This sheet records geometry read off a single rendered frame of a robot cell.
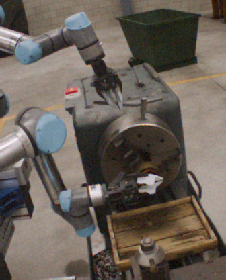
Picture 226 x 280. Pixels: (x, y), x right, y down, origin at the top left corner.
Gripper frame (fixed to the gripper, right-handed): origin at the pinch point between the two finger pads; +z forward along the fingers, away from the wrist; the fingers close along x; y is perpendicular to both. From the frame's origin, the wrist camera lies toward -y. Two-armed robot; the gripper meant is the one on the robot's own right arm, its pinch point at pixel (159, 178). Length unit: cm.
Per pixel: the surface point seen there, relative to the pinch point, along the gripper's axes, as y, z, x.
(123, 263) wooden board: 20.3, -18.2, -18.1
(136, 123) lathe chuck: -16.0, -3.4, 15.4
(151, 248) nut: 44.6, -9.7, 8.2
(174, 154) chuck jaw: -11.2, 8.5, 2.1
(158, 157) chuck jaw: -12.1, 2.4, 1.9
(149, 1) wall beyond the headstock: -1019, 184, -57
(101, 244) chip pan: -36, -28, -54
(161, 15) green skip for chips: -591, 127, -37
